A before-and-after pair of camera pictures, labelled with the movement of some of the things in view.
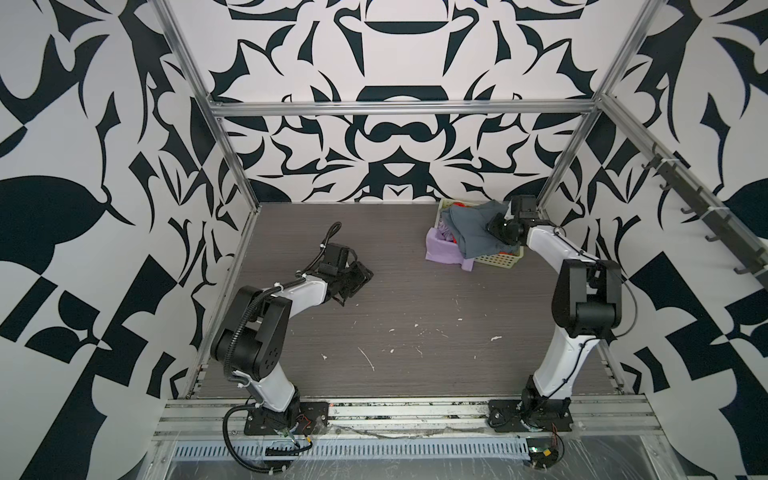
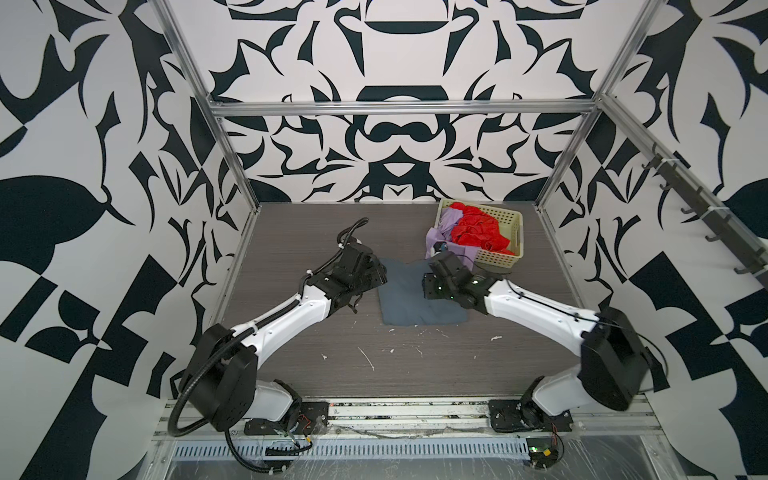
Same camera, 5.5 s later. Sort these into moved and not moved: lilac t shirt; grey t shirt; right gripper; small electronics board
Moved: right gripper; grey t shirt
Not moved: small electronics board; lilac t shirt
